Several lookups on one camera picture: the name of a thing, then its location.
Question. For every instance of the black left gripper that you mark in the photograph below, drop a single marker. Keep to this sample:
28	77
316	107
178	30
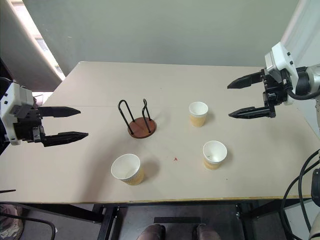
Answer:
26	126

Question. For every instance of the brown rounded shape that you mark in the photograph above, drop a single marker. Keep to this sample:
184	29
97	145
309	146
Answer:
152	232
207	232

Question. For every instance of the thin black stick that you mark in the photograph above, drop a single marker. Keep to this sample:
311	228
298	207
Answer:
7	191

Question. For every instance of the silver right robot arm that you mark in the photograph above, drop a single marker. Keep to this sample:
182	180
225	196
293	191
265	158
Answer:
312	78

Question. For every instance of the black metal table frame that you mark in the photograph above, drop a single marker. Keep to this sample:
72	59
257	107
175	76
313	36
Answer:
110	220

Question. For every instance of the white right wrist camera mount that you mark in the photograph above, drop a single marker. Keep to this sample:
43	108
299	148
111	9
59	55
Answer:
281	56

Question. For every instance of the black flat plate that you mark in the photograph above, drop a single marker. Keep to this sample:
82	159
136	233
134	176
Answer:
177	220

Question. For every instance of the black curved tube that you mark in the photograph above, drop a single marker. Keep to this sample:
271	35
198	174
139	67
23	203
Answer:
37	220

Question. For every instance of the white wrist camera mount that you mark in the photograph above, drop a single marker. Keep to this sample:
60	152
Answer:
281	56
9	102

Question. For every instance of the tan ribbed paper cup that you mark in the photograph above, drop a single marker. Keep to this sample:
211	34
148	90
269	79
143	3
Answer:
212	163
198	118
133	177

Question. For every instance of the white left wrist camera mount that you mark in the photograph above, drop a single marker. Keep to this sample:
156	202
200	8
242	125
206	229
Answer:
9	102

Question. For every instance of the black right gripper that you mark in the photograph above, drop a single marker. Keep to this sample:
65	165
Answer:
273	96

